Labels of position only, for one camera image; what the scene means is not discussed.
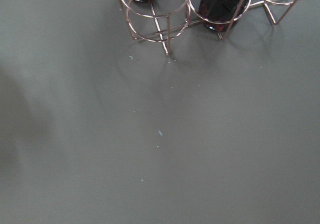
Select copper wire glass holder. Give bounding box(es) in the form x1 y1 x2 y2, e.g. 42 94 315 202
119 0 299 56

